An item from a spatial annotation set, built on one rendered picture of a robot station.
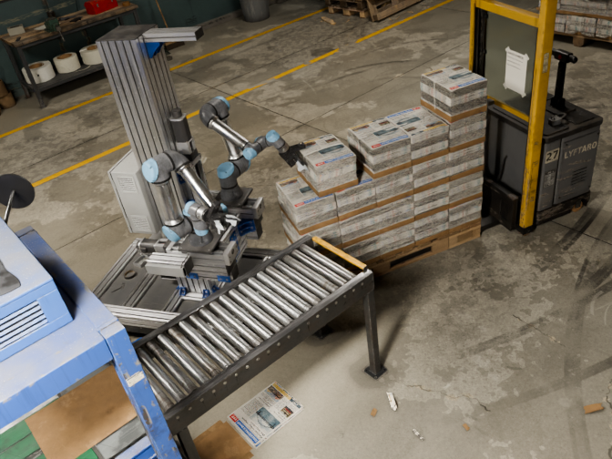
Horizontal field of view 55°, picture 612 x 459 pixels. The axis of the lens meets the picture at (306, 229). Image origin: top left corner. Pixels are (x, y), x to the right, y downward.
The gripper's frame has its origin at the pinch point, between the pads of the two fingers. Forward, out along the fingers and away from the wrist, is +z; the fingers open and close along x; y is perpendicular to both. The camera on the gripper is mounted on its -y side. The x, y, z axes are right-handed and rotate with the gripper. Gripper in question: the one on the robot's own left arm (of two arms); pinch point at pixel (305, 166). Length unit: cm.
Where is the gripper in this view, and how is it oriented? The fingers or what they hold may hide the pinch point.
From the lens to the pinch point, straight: 389.9
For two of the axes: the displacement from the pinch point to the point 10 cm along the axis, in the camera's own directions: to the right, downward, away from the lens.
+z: 5.7, 5.3, 6.2
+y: -7.3, 6.8, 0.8
